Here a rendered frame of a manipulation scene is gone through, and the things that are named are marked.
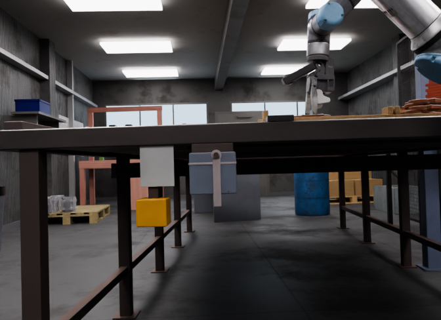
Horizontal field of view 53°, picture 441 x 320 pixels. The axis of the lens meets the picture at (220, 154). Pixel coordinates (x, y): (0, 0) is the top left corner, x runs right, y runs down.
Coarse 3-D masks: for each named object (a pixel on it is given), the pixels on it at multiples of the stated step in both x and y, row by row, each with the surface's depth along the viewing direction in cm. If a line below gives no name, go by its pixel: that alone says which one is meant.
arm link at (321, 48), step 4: (308, 44) 146; (312, 44) 144; (316, 44) 144; (320, 44) 143; (324, 44) 144; (328, 44) 145; (308, 48) 146; (312, 48) 144; (316, 48) 144; (320, 48) 143; (324, 48) 144; (328, 48) 145; (308, 52) 146; (312, 52) 144; (316, 52) 144; (320, 52) 143; (324, 52) 144; (328, 52) 145; (308, 56) 147; (328, 56) 146
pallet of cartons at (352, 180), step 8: (336, 176) 878; (352, 176) 883; (360, 176) 885; (336, 184) 835; (352, 184) 839; (360, 184) 841; (376, 184) 847; (336, 192) 834; (352, 192) 839; (360, 192) 841; (336, 200) 907; (352, 200) 837; (360, 200) 877
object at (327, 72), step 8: (312, 56) 144; (320, 56) 144; (320, 64) 148; (328, 64) 145; (312, 72) 146; (320, 72) 146; (328, 72) 145; (320, 80) 145; (328, 80) 143; (320, 88) 144; (328, 88) 143
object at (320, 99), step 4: (320, 92) 142; (320, 96) 141; (324, 96) 141; (312, 100) 140; (316, 100) 139; (320, 100) 140; (324, 100) 140; (328, 100) 140; (312, 104) 140; (316, 104) 139; (320, 104) 140; (312, 108) 140; (316, 108) 139; (316, 112) 139
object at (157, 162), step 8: (144, 152) 130; (152, 152) 129; (160, 152) 129; (168, 152) 129; (144, 160) 130; (152, 160) 129; (160, 160) 129; (168, 160) 129; (144, 168) 129; (152, 168) 129; (160, 168) 129; (168, 168) 129; (144, 176) 129; (152, 176) 129; (160, 176) 129; (168, 176) 129; (144, 184) 129; (152, 184) 129; (160, 184) 129; (168, 184) 129
